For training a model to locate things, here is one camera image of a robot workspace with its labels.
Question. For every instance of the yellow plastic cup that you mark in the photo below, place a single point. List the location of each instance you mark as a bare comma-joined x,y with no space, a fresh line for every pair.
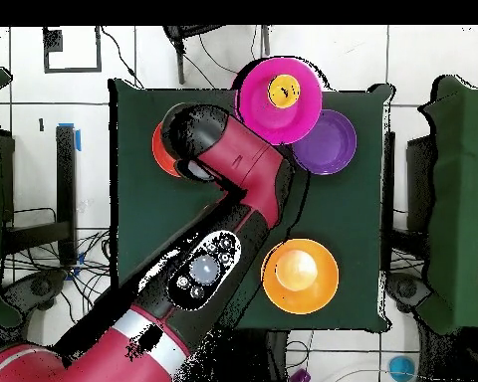
283,93

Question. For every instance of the black square floor frame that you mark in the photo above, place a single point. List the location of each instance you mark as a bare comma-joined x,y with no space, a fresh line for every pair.
71,70

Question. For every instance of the black metal stand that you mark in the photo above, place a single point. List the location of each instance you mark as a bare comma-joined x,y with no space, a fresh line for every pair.
65,179
418,179

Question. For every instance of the orange plastic bowl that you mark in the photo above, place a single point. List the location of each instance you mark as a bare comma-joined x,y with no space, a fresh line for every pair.
306,290

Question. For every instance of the grey tripod leg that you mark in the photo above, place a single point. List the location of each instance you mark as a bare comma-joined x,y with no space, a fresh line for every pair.
266,39
181,63

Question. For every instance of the purple plastic bowl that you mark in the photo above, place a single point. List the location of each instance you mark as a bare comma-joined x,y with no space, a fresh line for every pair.
330,147

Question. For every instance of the purple small object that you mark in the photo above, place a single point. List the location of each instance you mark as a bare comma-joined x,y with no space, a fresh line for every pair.
300,376

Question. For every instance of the pink plastic bowl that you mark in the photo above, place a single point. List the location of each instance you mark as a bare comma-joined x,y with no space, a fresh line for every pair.
263,115

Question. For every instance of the red plastic bowl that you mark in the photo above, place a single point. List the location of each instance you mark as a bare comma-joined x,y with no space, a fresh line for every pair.
161,159

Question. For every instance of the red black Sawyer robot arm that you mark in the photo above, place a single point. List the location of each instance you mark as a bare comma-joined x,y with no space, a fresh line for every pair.
247,159

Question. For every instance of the blue tape strip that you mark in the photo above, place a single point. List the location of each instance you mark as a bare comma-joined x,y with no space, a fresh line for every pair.
78,140

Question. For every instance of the dark green tablecloth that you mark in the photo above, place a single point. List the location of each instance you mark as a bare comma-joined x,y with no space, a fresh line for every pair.
342,207

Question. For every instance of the blue round object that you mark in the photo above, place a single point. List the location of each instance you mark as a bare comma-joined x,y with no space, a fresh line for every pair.
401,368

